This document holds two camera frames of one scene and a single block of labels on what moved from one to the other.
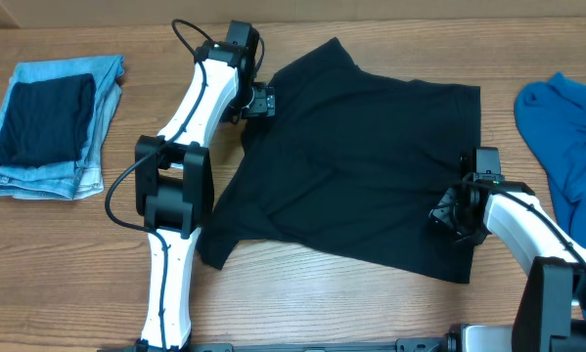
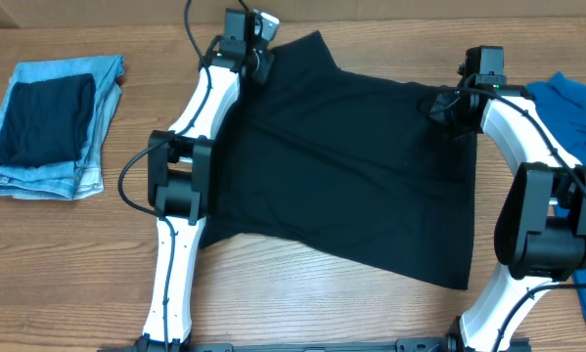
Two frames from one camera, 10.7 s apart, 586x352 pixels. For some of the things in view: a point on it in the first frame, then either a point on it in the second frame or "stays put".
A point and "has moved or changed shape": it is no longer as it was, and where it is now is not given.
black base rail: x=415 y=344 stays put
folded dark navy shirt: x=47 y=121 stays put
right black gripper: x=445 y=211 -> x=445 y=108
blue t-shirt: x=564 y=124 stays put
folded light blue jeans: x=66 y=181 stays put
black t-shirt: x=351 y=165 has moved or changed shape
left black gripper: x=262 y=101 -> x=261 y=64
